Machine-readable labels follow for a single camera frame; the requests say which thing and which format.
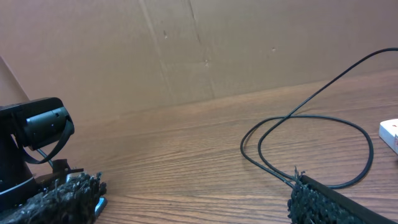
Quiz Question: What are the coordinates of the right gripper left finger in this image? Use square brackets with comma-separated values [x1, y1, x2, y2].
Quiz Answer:
[1, 172, 107, 224]

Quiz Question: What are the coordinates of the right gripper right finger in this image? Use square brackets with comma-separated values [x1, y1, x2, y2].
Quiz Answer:
[287, 171, 395, 224]

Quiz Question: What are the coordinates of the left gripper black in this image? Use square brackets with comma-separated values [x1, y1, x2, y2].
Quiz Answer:
[35, 159, 84, 187]

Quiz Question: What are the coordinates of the smartphone with blue screen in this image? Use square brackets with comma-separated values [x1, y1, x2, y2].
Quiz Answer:
[95, 197, 108, 218]

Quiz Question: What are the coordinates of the black USB charging cable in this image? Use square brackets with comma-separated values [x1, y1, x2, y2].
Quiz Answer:
[239, 47, 398, 190]

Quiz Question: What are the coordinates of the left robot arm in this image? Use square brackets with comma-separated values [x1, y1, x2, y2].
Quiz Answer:
[1, 132, 83, 212]

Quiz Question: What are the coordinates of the white power strip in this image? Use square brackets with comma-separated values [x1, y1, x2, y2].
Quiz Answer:
[379, 119, 398, 154]

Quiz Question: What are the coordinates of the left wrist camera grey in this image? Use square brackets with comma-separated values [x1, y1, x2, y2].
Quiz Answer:
[1, 97, 72, 151]

